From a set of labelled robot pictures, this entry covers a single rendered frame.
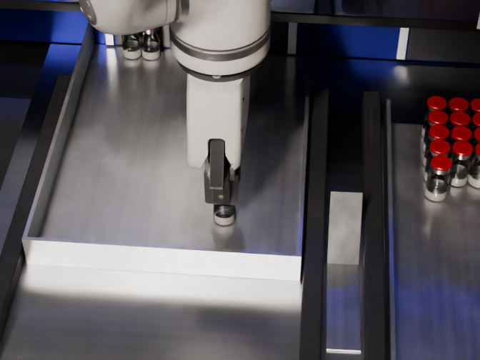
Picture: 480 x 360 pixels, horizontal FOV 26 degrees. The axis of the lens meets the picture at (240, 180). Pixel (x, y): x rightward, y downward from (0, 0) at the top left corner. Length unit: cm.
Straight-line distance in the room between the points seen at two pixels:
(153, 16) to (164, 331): 30
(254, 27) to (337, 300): 28
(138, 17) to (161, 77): 42
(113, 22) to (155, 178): 33
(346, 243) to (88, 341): 26
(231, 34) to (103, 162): 32
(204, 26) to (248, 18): 3
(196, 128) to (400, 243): 25
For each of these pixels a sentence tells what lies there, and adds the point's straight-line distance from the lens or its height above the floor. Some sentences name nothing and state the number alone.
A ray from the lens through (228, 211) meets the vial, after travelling 101.
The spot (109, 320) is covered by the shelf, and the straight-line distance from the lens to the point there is 96.
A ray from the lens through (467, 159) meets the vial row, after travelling 106.
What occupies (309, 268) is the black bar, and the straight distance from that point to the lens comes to 97.
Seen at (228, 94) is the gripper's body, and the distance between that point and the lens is 86.
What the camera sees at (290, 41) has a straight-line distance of 121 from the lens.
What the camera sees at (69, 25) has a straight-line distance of 124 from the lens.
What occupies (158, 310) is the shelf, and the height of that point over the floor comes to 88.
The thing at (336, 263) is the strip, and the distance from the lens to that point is 100.
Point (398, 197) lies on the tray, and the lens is 106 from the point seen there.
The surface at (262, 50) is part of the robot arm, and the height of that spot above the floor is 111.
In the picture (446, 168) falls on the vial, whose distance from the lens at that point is 104.
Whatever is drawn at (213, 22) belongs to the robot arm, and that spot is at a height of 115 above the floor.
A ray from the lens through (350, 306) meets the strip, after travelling 97.
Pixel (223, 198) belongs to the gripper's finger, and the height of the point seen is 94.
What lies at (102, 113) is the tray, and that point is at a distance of 115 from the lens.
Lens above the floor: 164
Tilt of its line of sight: 45 degrees down
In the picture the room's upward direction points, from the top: straight up
